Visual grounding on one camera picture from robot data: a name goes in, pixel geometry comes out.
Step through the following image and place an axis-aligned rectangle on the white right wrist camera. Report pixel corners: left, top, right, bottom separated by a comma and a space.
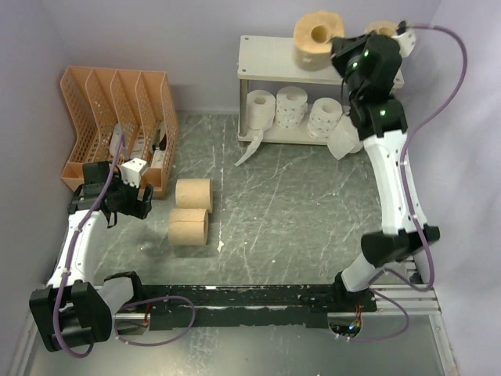
392, 20, 416, 59

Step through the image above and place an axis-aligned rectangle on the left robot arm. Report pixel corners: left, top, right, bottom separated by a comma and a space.
29, 158, 153, 352

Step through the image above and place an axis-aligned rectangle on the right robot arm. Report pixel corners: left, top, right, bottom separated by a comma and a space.
331, 31, 440, 312

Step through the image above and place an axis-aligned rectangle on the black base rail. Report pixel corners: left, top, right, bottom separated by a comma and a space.
143, 284, 377, 331

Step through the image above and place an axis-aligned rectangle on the brown toilet roll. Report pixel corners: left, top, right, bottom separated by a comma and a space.
175, 178, 213, 213
168, 208, 208, 246
293, 10, 344, 71
365, 20, 398, 37

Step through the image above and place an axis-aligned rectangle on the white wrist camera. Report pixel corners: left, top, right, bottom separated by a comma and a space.
392, 20, 416, 59
119, 158, 149, 188

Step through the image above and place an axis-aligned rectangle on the plain white toilet roll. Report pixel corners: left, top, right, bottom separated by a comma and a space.
327, 115, 363, 160

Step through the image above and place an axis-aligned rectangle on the white two-tier shelf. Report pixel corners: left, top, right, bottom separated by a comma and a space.
236, 34, 405, 146

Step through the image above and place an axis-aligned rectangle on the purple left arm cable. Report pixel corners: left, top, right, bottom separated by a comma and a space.
51, 132, 196, 358

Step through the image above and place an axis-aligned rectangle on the peach plastic file organizer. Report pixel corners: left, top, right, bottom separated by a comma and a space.
60, 67, 179, 199

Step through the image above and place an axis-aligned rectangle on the floral toilet roll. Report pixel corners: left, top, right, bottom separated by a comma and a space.
275, 86, 308, 128
307, 97, 343, 141

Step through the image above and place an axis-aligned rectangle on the aluminium extrusion rail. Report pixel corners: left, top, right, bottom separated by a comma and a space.
113, 258, 442, 326

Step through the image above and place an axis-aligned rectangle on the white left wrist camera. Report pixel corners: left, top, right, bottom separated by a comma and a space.
119, 158, 149, 188

